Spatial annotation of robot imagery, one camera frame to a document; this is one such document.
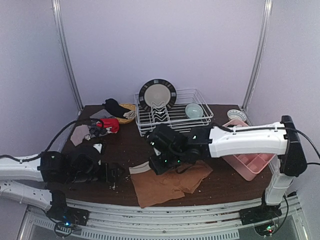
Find brown underwear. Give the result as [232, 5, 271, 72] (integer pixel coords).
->
[129, 160, 213, 208]

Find light blue ceramic bowl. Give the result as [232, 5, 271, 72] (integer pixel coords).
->
[185, 103, 204, 119]

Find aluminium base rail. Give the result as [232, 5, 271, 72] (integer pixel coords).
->
[17, 196, 312, 240]

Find blue patterned yellow bowl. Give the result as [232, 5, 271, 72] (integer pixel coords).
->
[227, 109, 247, 122]

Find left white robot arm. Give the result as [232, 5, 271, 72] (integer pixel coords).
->
[0, 143, 125, 214]

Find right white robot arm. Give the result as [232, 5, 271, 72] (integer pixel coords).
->
[144, 115, 307, 206]

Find beige underwear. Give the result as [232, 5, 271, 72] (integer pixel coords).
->
[70, 124, 91, 147]

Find left aluminium frame post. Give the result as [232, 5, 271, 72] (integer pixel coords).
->
[51, 0, 84, 111]

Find right aluminium frame post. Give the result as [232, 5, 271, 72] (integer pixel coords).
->
[242, 0, 273, 112]

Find dark rimmed beige plate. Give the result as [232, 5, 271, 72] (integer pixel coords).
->
[138, 78, 177, 112]

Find red underwear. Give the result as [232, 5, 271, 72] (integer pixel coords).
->
[96, 118, 120, 134]

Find pink divided organizer box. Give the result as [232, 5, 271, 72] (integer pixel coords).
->
[221, 118, 277, 182]

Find aluminium frame post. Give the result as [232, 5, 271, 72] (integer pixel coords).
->
[51, 0, 84, 111]
[242, 0, 273, 112]

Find black cloth on plate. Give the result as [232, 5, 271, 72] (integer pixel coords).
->
[102, 98, 131, 119]

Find beige white socks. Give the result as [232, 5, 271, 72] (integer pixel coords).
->
[123, 110, 136, 120]

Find white wire dish rack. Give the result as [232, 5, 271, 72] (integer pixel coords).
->
[134, 88, 214, 137]

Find grey striped underwear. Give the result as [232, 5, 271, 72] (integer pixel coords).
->
[89, 109, 115, 120]

